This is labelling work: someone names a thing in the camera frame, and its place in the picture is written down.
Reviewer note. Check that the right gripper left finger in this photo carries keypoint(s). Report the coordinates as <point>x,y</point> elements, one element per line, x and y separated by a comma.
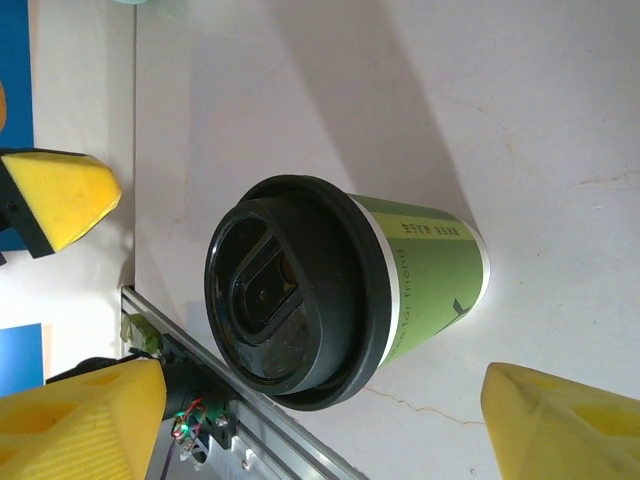
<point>75,425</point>

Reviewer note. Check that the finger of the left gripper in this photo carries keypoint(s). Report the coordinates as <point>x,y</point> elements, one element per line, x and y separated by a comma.
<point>65,200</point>

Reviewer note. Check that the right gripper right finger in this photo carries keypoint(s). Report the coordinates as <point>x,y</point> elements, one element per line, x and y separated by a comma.
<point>565,430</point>

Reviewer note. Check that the green paper coffee cup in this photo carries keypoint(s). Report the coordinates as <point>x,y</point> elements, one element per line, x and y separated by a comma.
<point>430,280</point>

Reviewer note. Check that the black coffee cup lid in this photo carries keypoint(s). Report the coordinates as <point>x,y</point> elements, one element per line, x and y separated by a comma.
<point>280,300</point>

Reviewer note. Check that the green tape piece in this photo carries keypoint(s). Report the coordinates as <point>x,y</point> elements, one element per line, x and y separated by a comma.
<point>135,335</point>

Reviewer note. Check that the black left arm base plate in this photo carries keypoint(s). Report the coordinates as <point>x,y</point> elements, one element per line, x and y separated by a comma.
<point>222,425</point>

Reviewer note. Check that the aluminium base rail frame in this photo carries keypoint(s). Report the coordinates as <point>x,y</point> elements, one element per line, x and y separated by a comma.
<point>280,430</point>

